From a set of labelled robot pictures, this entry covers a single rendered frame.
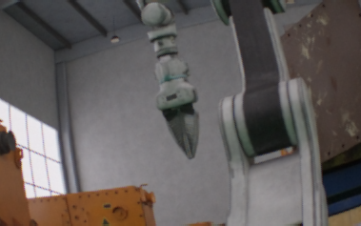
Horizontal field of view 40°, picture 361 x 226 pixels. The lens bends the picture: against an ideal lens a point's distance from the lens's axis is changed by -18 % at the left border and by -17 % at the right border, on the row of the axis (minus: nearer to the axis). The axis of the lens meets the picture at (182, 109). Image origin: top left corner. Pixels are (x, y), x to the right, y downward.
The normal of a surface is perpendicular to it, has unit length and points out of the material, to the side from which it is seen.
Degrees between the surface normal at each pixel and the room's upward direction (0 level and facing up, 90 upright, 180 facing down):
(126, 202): 90
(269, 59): 83
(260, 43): 83
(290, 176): 64
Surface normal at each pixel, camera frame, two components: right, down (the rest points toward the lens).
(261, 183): -0.41, -0.60
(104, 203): -0.25, -0.24
